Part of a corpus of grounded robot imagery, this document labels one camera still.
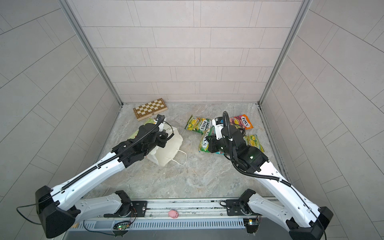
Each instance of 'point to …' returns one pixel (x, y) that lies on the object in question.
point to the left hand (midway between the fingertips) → (169, 129)
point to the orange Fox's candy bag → (241, 120)
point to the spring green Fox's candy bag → (200, 125)
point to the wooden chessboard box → (145, 110)
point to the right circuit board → (252, 225)
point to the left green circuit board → (122, 225)
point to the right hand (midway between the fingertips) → (205, 139)
